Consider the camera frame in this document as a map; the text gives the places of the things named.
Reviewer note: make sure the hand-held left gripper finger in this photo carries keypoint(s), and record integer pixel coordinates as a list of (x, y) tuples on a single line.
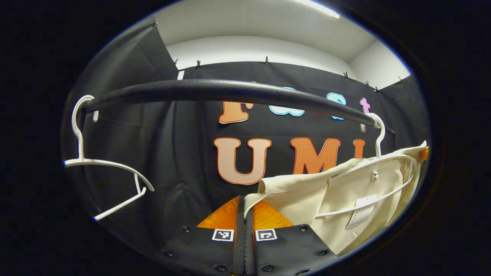
[(240, 249), (249, 249)]

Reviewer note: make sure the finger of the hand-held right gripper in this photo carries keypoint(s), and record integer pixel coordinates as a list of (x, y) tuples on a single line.
[(424, 153)]

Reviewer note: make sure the white hanger with jacket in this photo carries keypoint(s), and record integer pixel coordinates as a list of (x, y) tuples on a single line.
[(379, 147)]

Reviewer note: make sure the cream jacket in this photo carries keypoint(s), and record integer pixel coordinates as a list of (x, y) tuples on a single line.
[(299, 191)]

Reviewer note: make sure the black clothes rack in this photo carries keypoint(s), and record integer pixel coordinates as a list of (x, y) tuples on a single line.
[(230, 89)]

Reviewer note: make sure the empty white clothes hanger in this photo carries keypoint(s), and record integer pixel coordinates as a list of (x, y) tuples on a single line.
[(80, 145)]

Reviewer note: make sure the black backdrop cloth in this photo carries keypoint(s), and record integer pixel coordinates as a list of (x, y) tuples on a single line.
[(172, 153)]

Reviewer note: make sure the row of black cloth clips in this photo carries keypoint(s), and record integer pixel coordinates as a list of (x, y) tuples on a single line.
[(266, 60)]

